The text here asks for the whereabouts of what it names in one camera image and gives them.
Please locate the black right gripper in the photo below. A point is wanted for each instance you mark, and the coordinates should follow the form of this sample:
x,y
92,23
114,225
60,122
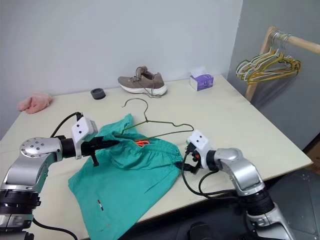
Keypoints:
x,y
194,168

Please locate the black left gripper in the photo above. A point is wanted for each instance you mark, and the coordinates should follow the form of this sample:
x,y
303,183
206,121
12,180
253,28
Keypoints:
x,y
90,147

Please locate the green shorts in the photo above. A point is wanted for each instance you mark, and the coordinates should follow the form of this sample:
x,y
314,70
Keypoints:
x,y
120,190

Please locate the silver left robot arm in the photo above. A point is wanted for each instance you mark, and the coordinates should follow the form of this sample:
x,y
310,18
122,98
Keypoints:
x,y
32,152

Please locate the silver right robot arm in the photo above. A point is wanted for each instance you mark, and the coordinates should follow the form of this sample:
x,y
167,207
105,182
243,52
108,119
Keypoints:
x,y
237,162

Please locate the brown sneaker white sole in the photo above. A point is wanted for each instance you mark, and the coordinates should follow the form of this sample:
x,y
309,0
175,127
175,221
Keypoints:
x,y
142,82

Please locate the dark rounded knob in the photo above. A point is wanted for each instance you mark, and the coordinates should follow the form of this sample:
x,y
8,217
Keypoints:
x,y
200,232

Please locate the pink cloth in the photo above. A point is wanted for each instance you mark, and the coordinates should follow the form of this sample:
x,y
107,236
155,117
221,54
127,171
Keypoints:
x,y
35,102

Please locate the purple tissue box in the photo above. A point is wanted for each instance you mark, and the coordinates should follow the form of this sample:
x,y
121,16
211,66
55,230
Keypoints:
x,y
202,82

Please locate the hangers on rack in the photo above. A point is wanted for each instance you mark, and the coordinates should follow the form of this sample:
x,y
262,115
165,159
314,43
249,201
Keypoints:
x,y
275,78

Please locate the wooden clothes rack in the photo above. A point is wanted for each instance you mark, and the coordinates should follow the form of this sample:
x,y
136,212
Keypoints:
x,y
302,42

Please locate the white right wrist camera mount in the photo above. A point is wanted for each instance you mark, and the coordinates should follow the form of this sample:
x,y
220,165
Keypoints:
x,y
200,140

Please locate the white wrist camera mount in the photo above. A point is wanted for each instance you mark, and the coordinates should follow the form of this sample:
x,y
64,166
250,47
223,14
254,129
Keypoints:
x,y
81,127
200,140

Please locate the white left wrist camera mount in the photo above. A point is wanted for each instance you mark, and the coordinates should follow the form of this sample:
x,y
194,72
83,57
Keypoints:
x,y
81,127

